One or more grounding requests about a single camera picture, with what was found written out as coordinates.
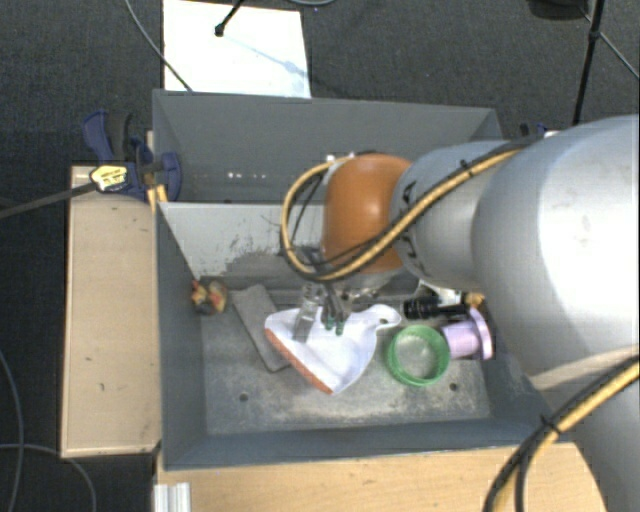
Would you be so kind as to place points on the pale wood board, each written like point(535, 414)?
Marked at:
point(110, 325)

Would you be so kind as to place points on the dark grey flat block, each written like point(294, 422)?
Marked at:
point(252, 315)

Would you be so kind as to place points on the lilac plastic cup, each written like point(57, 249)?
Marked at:
point(465, 342)

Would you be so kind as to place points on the grey metal bin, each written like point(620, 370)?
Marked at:
point(240, 400)

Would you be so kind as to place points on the white dustpan with orange edge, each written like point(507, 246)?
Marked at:
point(340, 357)

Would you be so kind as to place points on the red and yellow toy animal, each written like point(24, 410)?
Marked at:
point(207, 297)

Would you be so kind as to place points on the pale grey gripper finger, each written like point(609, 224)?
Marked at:
point(306, 320)

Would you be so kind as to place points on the black cylinder on white bracket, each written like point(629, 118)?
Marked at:
point(430, 307)

